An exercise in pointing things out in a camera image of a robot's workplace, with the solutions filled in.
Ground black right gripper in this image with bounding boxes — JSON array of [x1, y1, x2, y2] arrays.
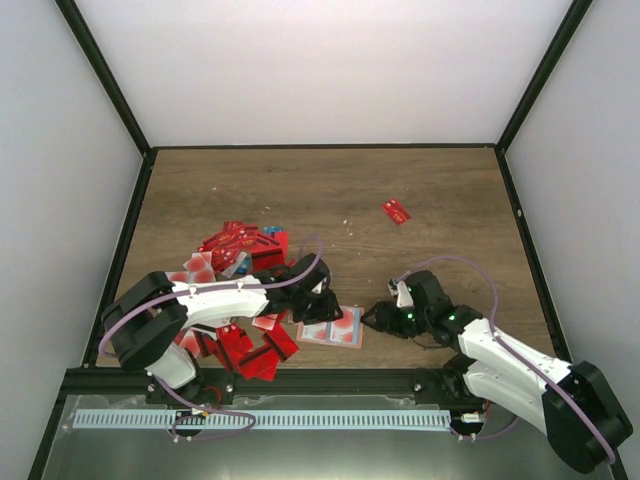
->
[[360, 301, 432, 340]]

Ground white card red circles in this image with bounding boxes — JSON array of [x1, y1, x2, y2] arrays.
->
[[329, 307, 361, 346]]

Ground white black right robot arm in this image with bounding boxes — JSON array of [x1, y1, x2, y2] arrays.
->
[[362, 270, 633, 474]]

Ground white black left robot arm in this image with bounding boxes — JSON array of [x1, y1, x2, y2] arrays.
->
[[99, 254, 343, 404]]

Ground pile of red cards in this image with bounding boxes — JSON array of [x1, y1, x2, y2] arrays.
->
[[158, 221, 287, 389]]

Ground blue card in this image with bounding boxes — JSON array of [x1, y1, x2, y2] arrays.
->
[[263, 226, 284, 237]]

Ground lone red VIP card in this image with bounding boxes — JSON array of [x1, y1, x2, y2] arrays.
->
[[381, 198, 411, 225]]

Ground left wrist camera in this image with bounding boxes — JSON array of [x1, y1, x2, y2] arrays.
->
[[311, 279, 327, 295]]

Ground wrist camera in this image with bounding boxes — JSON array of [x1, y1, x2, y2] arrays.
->
[[388, 279, 414, 309], [311, 279, 327, 295]]

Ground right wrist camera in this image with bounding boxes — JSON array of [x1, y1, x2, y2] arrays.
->
[[388, 279, 414, 309]]

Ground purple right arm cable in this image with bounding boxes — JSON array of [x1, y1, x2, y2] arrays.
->
[[394, 255, 617, 464]]

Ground light blue slotted cable duct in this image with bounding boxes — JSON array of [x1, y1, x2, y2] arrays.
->
[[71, 409, 451, 432]]

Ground black enclosure frame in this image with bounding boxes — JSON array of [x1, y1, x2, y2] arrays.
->
[[28, 0, 592, 480]]

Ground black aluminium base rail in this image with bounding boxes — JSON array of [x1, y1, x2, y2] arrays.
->
[[64, 367, 501, 406]]

